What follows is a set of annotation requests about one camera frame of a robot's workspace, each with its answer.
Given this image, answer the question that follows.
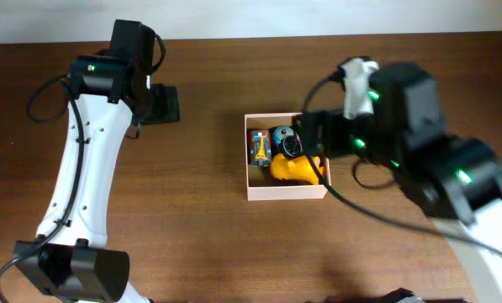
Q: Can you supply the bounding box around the black round spider toy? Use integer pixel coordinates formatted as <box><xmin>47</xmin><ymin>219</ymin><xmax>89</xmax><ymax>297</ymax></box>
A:
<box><xmin>278</xmin><ymin>135</ymin><xmax>302</xmax><ymax>158</ymax></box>

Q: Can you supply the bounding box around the yellow toy animal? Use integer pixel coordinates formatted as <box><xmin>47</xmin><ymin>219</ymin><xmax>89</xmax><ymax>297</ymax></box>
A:
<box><xmin>270</xmin><ymin>153</ymin><xmax>320</xmax><ymax>185</ymax></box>

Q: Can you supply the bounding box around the blue white toy ball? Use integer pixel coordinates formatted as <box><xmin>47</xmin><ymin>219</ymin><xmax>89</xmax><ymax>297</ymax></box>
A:
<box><xmin>272</xmin><ymin>125</ymin><xmax>295</xmax><ymax>148</ymax></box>

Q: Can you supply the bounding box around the grey red toy truck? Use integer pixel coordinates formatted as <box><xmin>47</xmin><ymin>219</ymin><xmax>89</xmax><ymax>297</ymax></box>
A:
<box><xmin>248</xmin><ymin>130</ymin><xmax>272</xmax><ymax>167</ymax></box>

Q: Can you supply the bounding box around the pink cardboard box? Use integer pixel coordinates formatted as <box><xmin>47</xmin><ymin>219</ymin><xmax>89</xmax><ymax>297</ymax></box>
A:
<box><xmin>244</xmin><ymin>113</ymin><xmax>327</xmax><ymax>201</ymax></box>

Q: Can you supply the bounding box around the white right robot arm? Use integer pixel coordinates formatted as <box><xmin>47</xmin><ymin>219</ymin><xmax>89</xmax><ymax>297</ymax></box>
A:
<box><xmin>293</xmin><ymin>57</ymin><xmax>502</xmax><ymax>302</ymax></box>

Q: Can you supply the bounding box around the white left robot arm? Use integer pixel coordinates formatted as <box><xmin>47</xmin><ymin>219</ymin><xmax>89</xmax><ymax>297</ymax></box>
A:
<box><xmin>12</xmin><ymin>19</ymin><xmax>181</xmax><ymax>302</ymax></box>

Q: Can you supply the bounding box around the black object at bottom edge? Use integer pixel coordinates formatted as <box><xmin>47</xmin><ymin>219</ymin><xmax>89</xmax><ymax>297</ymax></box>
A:
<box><xmin>376</xmin><ymin>288</ymin><xmax>425</xmax><ymax>303</ymax></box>

